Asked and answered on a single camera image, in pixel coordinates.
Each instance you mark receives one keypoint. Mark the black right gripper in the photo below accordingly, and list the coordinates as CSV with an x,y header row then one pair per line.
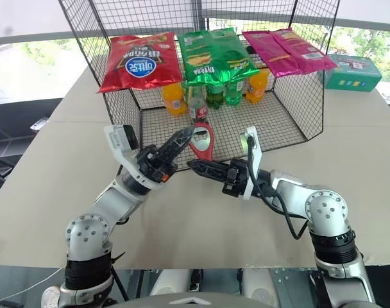
x,y
236,178

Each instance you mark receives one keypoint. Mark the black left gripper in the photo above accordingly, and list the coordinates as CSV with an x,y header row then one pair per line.
x,y
153,165

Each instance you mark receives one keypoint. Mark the red bottle opener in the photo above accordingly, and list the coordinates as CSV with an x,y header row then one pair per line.
x,y
203,142

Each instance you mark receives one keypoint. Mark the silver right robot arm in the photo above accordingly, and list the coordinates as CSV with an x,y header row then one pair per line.
x,y
326,211

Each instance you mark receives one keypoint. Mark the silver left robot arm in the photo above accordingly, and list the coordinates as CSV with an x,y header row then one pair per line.
x,y
86,235

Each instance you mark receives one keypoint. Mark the orange soda bottle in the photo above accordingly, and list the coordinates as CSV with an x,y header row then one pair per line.
x,y
257,88
174,101

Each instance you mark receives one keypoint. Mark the glass bottle with red label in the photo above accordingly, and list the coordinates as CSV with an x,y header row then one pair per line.
x,y
198,104

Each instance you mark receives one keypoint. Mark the green soda bottle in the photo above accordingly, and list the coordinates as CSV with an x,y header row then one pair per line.
x,y
215,96
235,93

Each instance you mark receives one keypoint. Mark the red chip bag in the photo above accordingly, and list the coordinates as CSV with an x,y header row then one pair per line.
x,y
140,62

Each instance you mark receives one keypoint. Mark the green chip bag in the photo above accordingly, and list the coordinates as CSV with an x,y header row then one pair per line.
x,y
214,57

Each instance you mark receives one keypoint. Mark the white robot thigh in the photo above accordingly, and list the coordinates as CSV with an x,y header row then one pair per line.
x,y
260,284
169,282

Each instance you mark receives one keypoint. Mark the pink snack bag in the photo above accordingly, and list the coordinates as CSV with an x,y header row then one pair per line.
x,y
268,53
307,51

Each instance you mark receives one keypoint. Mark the small white device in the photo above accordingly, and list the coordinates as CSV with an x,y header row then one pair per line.
x,y
39,124

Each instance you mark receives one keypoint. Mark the green cardboard box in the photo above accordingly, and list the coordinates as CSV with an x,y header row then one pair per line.
x,y
352,73

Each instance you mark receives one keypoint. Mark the white shoe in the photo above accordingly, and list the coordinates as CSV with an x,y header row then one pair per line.
x,y
50,296

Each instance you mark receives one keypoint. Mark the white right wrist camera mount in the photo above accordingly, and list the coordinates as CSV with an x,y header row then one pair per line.
x,y
254,150

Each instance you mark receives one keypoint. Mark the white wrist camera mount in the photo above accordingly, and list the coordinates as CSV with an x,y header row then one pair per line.
x,y
254,150
121,144

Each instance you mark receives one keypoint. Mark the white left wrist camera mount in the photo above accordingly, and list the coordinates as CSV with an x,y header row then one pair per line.
x,y
121,144

